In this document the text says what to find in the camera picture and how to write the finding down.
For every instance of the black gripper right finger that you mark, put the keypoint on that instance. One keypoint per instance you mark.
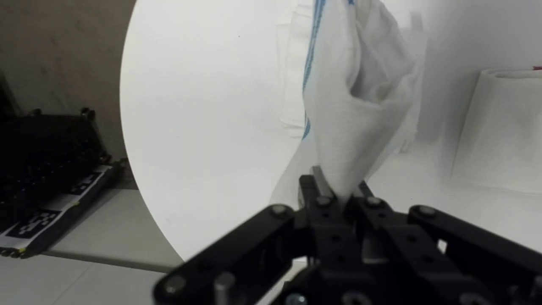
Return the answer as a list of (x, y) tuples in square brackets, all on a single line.
[(451, 248)]

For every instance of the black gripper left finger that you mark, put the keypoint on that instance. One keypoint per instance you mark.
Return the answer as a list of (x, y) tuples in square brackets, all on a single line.
[(264, 242)]

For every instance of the white towel with blue stripe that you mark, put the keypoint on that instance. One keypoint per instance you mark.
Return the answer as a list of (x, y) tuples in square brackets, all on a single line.
[(356, 112)]

